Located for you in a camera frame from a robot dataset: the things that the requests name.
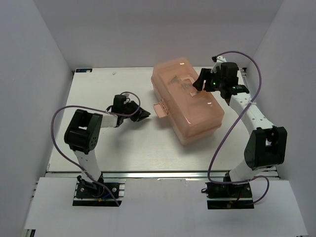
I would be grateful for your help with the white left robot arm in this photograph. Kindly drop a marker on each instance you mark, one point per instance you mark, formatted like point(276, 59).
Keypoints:
point(83, 132)

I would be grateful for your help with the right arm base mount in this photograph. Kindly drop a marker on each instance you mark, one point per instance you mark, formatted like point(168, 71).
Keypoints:
point(223, 195)

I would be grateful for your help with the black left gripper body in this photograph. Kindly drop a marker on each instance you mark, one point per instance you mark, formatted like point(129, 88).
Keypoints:
point(131, 108)

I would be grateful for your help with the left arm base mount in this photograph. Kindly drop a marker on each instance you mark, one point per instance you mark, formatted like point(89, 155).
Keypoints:
point(92, 194)

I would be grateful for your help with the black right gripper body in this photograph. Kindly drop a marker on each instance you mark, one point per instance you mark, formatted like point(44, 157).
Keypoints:
point(214, 82)

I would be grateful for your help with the blue label sticker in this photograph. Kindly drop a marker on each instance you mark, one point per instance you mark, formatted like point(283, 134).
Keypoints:
point(89, 70)

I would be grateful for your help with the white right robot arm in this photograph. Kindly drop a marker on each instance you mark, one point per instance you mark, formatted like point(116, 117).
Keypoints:
point(267, 143)

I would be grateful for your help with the pink plastic toolbox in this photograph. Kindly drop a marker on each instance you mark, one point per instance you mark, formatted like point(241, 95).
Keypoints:
point(193, 114)

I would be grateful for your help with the aluminium front rail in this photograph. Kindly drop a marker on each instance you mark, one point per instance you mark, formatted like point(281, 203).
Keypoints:
point(272, 173)

